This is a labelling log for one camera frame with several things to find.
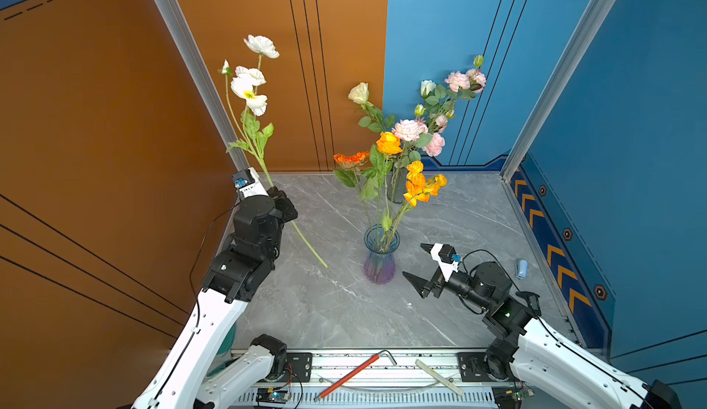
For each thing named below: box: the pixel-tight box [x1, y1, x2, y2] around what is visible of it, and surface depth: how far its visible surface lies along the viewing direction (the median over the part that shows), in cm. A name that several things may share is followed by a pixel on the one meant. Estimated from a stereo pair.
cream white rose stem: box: [347, 81, 396, 134], surface depth 91 cm
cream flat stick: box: [415, 358, 464, 397], surface depth 74 cm
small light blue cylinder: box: [516, 259, 529, 280], surface depth 91 cm
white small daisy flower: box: [219, 35, 329, 269], surface depth 56 cm
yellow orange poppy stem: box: [387, 174, 448, 250], surface depth 67 cm
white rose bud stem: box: [419, 79, 437, 99], surface depth 93 cm
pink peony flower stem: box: [433, 54, 487, 117], surface depth 85 cm
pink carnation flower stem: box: [391, 116, 446, 159], surface depth 71 cm
